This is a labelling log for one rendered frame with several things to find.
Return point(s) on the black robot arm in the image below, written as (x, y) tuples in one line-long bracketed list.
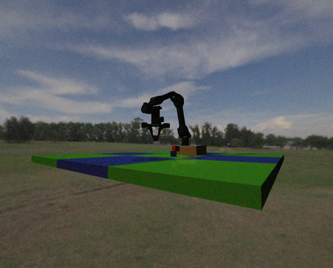
[(178, 100)]

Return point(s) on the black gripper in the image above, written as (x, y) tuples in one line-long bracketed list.
[(161, 126)]

